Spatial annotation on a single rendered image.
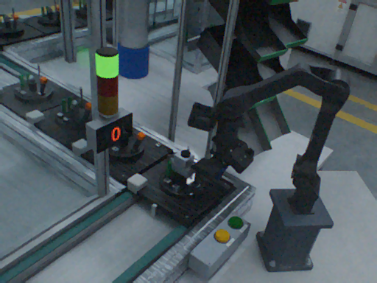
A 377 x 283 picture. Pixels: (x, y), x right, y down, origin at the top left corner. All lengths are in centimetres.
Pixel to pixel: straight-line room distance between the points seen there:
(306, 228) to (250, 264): 22
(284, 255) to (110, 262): 48
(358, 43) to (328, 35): 38
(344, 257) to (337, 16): 402
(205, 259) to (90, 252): 31
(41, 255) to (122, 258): 20
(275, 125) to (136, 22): 84
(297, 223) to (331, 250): 29
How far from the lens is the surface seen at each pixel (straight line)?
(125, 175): 127
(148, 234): 117
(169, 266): 104
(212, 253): 109
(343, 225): 145
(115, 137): 104
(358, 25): 503
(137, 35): 198
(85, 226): 115
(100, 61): 94
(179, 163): 118
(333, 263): 132
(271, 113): 153
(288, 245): 115
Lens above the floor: 179
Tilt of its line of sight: 38 degrees down
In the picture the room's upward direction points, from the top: 11 degrees clockwise
